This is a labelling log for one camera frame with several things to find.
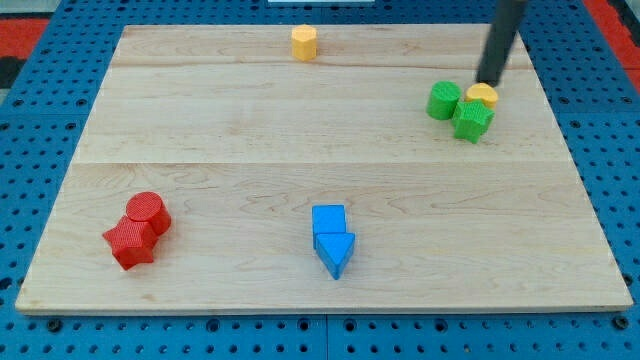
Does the green star block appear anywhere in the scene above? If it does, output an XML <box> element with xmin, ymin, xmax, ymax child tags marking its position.
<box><xmin>452</xmin><ymin>100</ymin><xmax>495</xmax><ymax>144</ymax></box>

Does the red star block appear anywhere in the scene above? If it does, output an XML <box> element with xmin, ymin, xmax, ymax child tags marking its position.
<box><xmin>102</xmin><ymin>216</ymin><xmax>158</xmax><ymax>271</ymax></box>

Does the blue cube block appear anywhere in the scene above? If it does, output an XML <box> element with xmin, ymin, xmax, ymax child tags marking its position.
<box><xmin>312</xmin><ymin>204</ymin><xmax>347</xmax><ymax>248</ymax></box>

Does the blue triangle block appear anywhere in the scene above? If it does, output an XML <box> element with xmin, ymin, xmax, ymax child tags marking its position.
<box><xmin>316</xmin><ymin>232</ymin><xmax>356</xmax><ymax>280</ymax></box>

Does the light wooden board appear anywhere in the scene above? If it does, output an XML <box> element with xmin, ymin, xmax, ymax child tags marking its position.
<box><xmin>16</xmin><ymin>24</ymin><xmax>633</xmax><ymax>316</ymax></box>

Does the yellow hexagon block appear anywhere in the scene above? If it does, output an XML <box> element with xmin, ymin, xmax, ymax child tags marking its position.
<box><xmin>291</xmin><ymin>24</ymin><xmax>318</xmax><ymax>61</ymax></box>

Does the green cylinder block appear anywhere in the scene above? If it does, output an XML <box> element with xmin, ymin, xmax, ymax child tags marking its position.
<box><xmin>426</xmin><ymin>81</ymin><xmax>461</xmax><ymax>120</ymax></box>

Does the red cylinder block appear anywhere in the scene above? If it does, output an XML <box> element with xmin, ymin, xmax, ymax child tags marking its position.
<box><xmin>125</xmin><ymin>192</ymin><xmax>172</xmax><ymax>235</ymax></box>

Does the yellow heart block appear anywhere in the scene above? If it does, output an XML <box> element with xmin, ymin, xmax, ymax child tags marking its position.
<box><xmin>464</xmin><ymin>82</ymin><xmax>499</xmax><ymax>109</ymax></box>

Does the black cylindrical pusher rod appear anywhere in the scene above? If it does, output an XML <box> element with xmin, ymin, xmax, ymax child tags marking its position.
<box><xmin>476</xmin><ymin>0</ymin><xmax>528</xmax><ymax>86</ymax></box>

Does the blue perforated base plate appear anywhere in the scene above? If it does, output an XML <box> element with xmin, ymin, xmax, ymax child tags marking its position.
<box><xmin>1</xmin><ymin>1</ymin><xmax>639</xmax><ymax>359</ymax></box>

